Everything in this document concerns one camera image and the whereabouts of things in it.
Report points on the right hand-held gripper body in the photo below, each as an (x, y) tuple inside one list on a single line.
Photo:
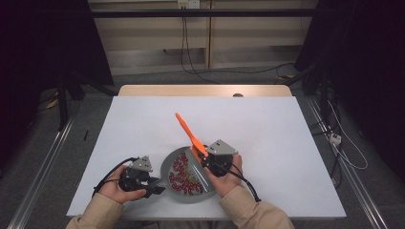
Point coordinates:
[(221, 148)]

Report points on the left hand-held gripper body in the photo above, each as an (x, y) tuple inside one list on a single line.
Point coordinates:
[(140, 164)]

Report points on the small tan beans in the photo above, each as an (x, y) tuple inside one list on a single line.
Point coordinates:
[(189, 173)]

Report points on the orange brush grey bristles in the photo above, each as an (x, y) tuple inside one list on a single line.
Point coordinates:
[(189, 132)]

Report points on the grey dustpan orange lip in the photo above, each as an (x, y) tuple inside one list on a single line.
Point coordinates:
[(168, 165)]

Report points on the red beans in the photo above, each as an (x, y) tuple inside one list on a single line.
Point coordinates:
[(181, 183)]

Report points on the person's right hand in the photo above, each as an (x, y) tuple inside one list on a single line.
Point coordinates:
[(227, 184)]

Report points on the person's left hand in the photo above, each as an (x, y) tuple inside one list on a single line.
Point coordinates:
[(111, 189)]

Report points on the person's legs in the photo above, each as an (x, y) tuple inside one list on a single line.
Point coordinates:
[(191, 225)]

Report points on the wooden table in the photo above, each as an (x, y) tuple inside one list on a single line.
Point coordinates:
[(191, 90)]

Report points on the small black stick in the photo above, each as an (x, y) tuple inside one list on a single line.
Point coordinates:
[(86, 135)]

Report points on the yellow tape strip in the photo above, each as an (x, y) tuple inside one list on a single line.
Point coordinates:
[(286, 77), (52, 103)]

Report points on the black metal stand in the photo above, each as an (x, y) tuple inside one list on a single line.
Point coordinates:
[(62, 101), (324, 95)]

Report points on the white power adapter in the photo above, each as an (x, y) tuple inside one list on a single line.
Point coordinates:
[(335, 138)]

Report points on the black horizontal crossbar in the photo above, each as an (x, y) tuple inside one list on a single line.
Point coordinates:
[(203, 13)]

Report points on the dark curtain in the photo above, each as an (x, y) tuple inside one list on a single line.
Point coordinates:
[(366, 63), (38, 47)]

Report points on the metal floor rail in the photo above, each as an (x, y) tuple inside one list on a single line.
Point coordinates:
[(41, 168), (353, 178)]

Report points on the white wall socket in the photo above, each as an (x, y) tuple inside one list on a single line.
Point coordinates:
[(188, 4)]

